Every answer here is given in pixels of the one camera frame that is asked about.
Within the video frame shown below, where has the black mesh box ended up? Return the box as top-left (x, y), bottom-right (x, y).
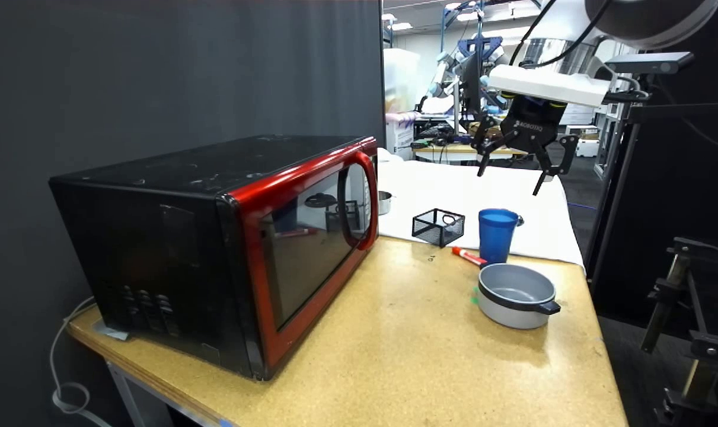
top-left (411, 208), bottom-right (465, 248)

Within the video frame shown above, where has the red and black microwave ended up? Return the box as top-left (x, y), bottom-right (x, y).
top-left (49, 135), bottom-right (381, 381)

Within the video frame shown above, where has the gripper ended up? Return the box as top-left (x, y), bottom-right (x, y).
top-left (471, 95), bottom-right (579, 197)

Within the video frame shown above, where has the wooden background table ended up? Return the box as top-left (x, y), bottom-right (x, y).
top-left (414, 144), bottom-right (528, 165)

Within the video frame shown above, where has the white cloth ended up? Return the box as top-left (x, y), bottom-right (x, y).
top-left (375, 159), bottom-right (585, 269)

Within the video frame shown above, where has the red microwave door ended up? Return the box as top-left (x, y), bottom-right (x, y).
top-left (216, 138), bottom-right (381, 381)

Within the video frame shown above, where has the red marker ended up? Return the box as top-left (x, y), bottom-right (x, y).
top-left (451, 246), bottom-right (489, 268)

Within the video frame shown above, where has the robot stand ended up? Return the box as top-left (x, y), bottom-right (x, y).
top-left (639, 236), bottom-right (718, 427)

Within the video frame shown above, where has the red microwave door handle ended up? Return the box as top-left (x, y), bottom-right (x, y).
top-left (337, 151), bottom-right (379, 250)

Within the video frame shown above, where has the white cable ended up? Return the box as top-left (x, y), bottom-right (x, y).
top-left (49, 295), bottom-right (114, 427)

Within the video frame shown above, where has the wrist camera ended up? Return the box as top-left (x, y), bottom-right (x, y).
top-left (603, 52), bottom-right (695, 103)

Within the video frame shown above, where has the blue plastic cup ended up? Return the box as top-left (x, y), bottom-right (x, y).
top-left (478, 208), bottom-right (525, 265)

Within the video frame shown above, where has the translucent plastic bin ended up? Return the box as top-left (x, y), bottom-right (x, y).
top-left (384, 48), bottom-right (422, 114)

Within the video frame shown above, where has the grey pot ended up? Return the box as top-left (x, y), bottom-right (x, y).
top-left (476, 263), bottom-right (562, 330)

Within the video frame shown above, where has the black partition panel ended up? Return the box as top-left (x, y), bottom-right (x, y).
top-left (585, 56), bottom-right (718, 312)

